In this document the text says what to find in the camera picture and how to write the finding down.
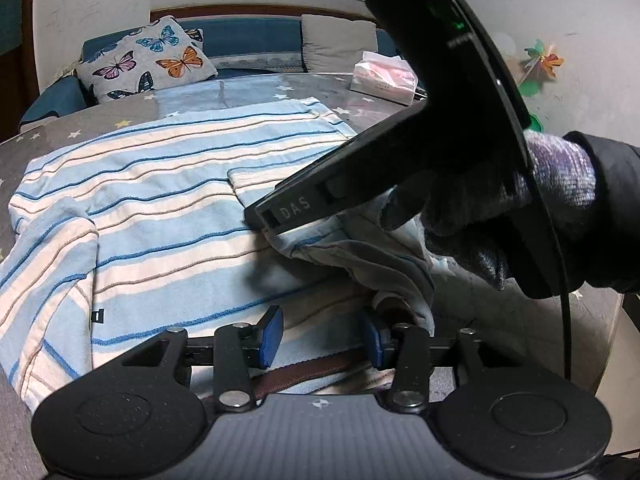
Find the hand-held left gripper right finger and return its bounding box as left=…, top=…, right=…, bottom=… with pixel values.
left=362, top=310, right=521, bottom=413

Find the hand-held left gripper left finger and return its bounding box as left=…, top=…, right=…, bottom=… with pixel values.
left=120, top=305, right=285, bottom=413

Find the blue white striped shirt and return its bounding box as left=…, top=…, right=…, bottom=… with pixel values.
left=0, top=96, right=436, bottom=411

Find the person's right forearm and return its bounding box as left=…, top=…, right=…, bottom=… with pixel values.
left=522, top=130, right=640, bottom=301

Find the person's right hand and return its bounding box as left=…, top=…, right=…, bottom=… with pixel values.
left=380, top=160, right=526, bottom=291

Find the pink white tissue pack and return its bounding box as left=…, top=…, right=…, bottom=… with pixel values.
left=349, top=51, right=421, bottom=107

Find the colourful pinwheel toy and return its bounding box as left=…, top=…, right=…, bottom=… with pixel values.
left=522, top=39, right=566, bottom=86

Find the grey pillow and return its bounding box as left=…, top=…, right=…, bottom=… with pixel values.
left=300, top=14, right=378, bottom=75

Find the blue sofa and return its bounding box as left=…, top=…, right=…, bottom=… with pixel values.
left=20, top=15, right=401, bottom=131

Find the grey star tablecloth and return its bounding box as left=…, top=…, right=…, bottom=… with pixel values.
left=0, top=72, right=626, bottom=480

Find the butterfly print pillow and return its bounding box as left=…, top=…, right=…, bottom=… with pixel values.
left=75, top=15, right=219, bottom=103

